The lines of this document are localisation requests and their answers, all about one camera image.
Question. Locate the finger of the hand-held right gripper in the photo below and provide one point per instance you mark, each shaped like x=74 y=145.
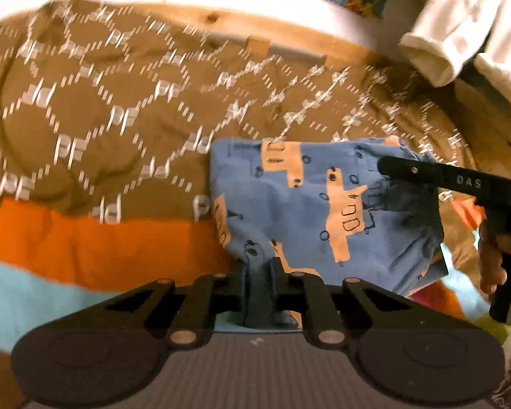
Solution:
x=409 y=170

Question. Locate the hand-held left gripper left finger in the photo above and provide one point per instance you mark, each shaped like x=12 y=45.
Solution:
x=228 y=292

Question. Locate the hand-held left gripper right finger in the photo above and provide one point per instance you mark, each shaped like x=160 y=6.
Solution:
x=291 y=289

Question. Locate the blue printed pants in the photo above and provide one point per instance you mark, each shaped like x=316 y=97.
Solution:
x=302 y=196

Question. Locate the person's right hand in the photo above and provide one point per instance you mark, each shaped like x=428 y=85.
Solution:
x=489 y=264

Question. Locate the white sleeve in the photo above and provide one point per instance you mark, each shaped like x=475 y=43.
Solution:
x=460 y=17

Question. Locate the brown patterned striped blanket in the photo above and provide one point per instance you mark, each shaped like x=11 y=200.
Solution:
x=89 y=106

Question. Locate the wooden bed frame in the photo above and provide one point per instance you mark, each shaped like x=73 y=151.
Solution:
x=221 y=25

